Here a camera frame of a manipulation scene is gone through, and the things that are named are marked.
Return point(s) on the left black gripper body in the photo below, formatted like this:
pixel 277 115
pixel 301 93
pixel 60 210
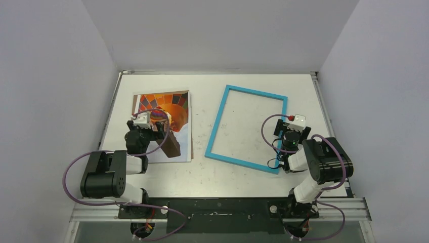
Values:
pixel 148 134

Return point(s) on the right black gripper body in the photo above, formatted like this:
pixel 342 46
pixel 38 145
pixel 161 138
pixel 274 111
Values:
pixel 281 126

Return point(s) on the hot air balloon photo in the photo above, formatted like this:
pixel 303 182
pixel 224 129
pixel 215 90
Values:
pixel 173 107

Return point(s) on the blue wooden picture frame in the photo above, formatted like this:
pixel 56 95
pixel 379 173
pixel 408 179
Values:
pixel 234 161

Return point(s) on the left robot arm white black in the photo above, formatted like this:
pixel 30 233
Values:
pixel 105 173

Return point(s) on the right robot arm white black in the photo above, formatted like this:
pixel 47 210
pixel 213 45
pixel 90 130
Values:
pixel 325 160

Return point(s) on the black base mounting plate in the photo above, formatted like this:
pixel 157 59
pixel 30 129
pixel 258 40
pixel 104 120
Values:
pixel 224 215

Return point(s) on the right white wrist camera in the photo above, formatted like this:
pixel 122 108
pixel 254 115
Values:
pixel 296 122

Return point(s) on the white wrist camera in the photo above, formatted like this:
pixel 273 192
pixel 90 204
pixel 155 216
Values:
pixel 296 122
pixel 142 120

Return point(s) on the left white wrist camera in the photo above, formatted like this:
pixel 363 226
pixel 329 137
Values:
pixel 142 120

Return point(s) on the aluminium rail front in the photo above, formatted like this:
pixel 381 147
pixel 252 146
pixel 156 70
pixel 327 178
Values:
pixel 354 209

